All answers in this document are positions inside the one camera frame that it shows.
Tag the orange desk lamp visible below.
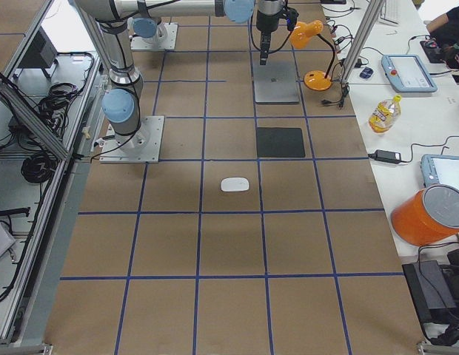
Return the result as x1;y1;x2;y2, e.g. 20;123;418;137
289;19;336;92

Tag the white computer mouse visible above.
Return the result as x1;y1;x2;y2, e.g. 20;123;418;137
221;177;249;192

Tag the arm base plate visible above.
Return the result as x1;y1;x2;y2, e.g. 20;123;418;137
98;116;164;163
131;19;178;51

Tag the blue teach pendant far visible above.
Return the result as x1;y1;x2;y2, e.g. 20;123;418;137
381;55;438;93

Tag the white keyboard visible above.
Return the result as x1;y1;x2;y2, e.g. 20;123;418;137
378;0;400;26

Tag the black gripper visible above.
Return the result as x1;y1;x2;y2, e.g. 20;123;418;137
256;13;278;66

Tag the blue computer mouse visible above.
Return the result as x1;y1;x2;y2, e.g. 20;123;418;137
359;67;374;80

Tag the blue teach pendant near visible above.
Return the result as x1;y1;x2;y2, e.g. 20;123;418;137
421;154;459;190

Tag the blue teach pendant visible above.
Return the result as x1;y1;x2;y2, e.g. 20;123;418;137
421;154;459;190
381;55;438;93

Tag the aluminium frame post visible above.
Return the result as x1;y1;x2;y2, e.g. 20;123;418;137
340;0;383;85

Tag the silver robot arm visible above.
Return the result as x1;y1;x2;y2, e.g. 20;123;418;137
133;1;298;65
76;1;255;153

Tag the black power adapter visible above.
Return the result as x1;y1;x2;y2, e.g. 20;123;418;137
368;149;403;164

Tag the black mousepad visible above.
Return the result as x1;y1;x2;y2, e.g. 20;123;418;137
256;127;306;158

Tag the orange bucket with grey lid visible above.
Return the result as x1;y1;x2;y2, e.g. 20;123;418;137
390;184;459;246

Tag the yellow oil bottle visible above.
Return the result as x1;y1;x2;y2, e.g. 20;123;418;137
368;95;402;133

